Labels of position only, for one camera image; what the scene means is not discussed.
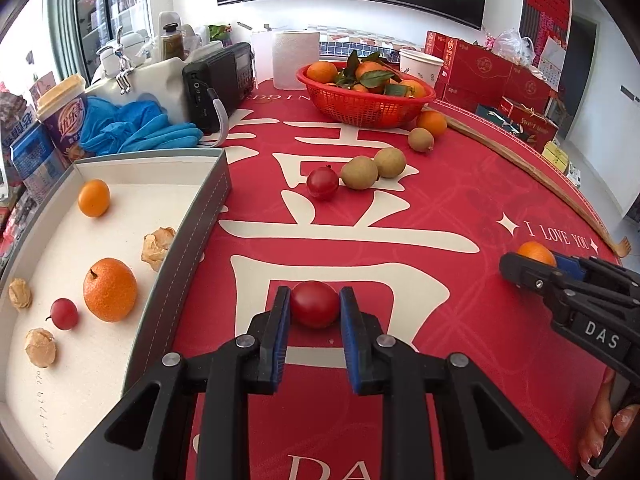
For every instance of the floral paper cup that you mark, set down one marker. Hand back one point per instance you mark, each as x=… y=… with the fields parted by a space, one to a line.
x=420 y=65

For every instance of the white paper towel roll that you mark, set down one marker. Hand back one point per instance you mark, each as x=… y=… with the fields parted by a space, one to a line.
x=290 y=52

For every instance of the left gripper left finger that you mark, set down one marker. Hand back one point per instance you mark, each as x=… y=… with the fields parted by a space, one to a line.
x=186 y=410

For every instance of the kiwi beside basket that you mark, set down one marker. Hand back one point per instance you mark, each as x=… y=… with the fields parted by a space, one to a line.
x=421 y=140

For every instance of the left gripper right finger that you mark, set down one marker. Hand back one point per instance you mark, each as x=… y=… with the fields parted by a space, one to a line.
x=441 y=417

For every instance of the blue drink can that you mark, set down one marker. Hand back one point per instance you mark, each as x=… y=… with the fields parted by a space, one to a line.
x=37 y=161

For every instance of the dark green gift bag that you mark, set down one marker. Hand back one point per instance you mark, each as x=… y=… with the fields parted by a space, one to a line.
x=493 y=116

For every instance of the brown kiwi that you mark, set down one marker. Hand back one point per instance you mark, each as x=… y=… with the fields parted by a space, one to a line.
x=359 y=173
x=391 y=162

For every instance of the oranges with leaves in basket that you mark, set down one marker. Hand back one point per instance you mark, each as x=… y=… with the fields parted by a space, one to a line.
x=371 y=74

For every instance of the red cherry tomato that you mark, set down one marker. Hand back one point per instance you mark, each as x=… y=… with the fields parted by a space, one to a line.
x=322 y=183
x=63 y=314
x=314 y=305

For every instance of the orange beside basket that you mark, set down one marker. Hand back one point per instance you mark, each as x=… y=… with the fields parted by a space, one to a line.
x=434 y=122

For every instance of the red plastic fruit basket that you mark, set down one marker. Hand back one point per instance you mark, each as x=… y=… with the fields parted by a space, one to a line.
x=365 y=110

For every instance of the snack packages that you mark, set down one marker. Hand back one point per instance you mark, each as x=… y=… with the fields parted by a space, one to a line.
x=17 y=205

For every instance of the glass display cabinet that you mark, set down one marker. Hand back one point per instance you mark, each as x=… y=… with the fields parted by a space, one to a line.
x=98 y=21

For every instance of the black portable radio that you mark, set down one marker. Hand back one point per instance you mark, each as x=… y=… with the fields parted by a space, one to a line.
x=226 y=75

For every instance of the red gift box stack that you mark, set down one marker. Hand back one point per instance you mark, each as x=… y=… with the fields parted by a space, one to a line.
x=473 y=75

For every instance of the grey gift box tray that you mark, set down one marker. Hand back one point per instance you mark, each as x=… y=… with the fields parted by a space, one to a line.
x=47 y=412

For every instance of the purple milk tea cup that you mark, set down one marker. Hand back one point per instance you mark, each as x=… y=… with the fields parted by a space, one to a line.
x=62 y=110

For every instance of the small orange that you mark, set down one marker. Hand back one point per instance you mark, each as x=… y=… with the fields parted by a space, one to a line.
x=94 y=198

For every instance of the small husked physalis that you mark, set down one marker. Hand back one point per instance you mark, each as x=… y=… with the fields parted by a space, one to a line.
x=20 y=294

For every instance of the blue rubber gloves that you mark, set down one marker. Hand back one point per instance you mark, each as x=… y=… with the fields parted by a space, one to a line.
x=137 y=126

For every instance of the large husked physalis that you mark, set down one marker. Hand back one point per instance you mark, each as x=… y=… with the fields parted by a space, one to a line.
x=156 y=246

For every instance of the large orange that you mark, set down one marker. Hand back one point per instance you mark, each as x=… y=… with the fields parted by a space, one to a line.
x=110 y=290

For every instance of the red round tablecloth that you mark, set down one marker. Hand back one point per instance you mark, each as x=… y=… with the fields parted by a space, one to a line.
x=421 y=253

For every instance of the long wooden back scratcher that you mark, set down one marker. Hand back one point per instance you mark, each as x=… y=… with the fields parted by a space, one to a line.
x=520 y=155

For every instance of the red sweet gift bag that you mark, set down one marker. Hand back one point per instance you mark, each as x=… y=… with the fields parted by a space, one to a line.
x=537 y=129

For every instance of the yellow carton box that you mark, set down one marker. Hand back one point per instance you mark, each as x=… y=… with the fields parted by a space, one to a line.
x=556 y=156

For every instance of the potted green plant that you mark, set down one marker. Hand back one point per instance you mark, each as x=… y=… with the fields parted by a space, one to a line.
x=220 y=33

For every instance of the brown spice bottle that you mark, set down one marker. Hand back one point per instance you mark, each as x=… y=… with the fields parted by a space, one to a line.
x=171 y=42

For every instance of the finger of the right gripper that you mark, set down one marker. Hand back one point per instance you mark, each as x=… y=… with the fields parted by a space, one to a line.
x=569 y=266
x=527 y=273

